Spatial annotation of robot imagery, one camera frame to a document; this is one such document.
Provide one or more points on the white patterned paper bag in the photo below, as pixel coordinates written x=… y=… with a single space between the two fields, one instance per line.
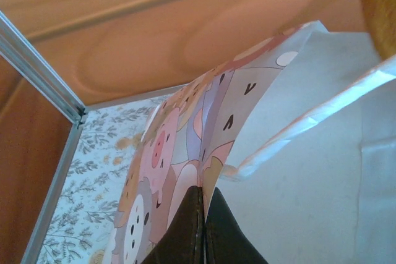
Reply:
x=309 y=183

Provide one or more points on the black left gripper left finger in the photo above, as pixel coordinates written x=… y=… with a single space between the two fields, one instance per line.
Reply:
x=182 y=239

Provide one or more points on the orange-brown fake bread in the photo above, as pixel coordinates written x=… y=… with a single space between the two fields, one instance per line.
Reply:
x=382 y=4

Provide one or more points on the aluminium frame rail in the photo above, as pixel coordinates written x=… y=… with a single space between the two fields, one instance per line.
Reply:
x=52 y=196

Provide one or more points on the aluminium frame post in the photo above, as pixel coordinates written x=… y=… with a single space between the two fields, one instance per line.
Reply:
x=37 y=69

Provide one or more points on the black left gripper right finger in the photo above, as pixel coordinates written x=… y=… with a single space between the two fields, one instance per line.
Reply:
x=226 y=239

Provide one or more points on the floral tablecloth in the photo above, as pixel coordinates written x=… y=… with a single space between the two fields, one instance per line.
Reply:
x=86 y=183

